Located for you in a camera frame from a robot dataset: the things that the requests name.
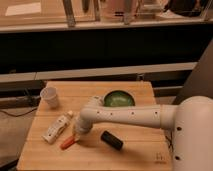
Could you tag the green ceramic bowl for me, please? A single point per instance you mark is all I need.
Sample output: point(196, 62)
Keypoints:
point(118, 98)

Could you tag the white squeeze bottle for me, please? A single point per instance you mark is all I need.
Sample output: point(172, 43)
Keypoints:
point(57, 127)

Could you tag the black rectangular block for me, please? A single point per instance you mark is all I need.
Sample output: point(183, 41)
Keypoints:
point(112, 140)

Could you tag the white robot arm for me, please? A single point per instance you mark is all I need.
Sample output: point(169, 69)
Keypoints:
point(191, 123)

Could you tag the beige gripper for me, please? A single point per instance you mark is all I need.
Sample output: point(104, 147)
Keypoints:
point(76, 137)

